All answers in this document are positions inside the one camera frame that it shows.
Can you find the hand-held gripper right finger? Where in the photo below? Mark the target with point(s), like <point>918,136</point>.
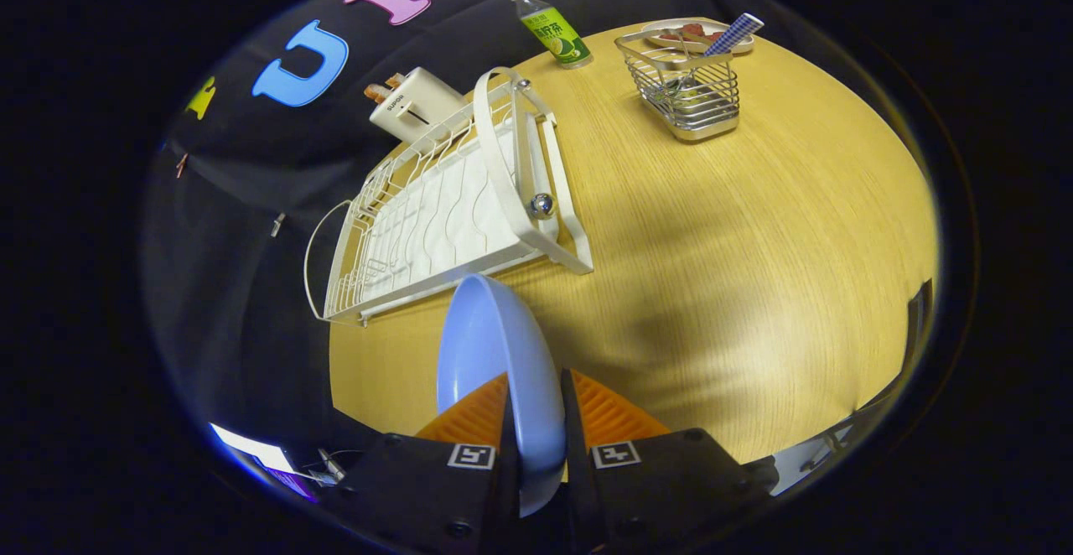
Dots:
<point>662,488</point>

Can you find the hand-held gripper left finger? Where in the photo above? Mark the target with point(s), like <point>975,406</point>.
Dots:
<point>419,488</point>

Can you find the blue plate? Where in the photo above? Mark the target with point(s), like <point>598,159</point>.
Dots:
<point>495,345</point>

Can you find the small cream food plate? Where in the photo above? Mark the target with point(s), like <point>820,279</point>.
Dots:
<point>662,25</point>

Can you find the computer monitor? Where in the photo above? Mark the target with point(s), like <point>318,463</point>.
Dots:
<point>260,454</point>

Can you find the silver cloth clip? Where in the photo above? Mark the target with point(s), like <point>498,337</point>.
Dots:
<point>277,224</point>

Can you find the white toaster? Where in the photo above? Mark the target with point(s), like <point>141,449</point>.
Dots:
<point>423,98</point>

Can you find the toast slice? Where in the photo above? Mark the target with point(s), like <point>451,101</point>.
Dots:
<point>376,93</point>
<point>394,81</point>

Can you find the pink cloth clip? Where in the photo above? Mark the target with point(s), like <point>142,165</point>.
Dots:
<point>181,165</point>

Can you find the green label drink bottle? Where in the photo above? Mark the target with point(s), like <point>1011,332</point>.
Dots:
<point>553,33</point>

